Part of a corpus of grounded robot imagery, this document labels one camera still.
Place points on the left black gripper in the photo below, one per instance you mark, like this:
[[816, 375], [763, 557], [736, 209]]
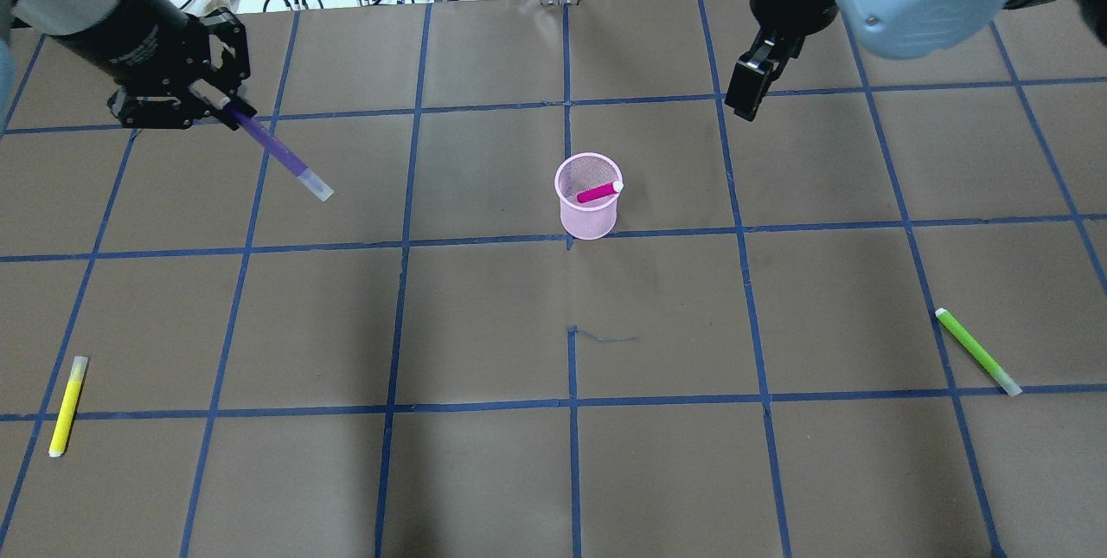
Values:
[[130, 22]]

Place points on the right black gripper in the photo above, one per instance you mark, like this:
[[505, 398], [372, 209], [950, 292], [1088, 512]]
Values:
[[789, 6]]

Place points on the purple pen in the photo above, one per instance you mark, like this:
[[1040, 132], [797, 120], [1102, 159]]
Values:
[[292, 163]]

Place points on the pink pen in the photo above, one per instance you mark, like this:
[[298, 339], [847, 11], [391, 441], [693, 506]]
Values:
[[606, 190]]

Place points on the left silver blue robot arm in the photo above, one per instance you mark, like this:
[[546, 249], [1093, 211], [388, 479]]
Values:
[[64, 17]]

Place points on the pink mesh cup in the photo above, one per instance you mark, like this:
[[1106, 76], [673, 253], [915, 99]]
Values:
[[579, 172]]

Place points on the green pen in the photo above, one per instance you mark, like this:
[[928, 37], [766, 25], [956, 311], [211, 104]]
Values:
[[977, 351]]

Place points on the brown paper table mat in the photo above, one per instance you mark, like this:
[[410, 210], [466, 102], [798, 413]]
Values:
[[428, 365]]

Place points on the yellow pen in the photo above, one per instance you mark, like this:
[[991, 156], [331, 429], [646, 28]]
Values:
[[69, 406]]

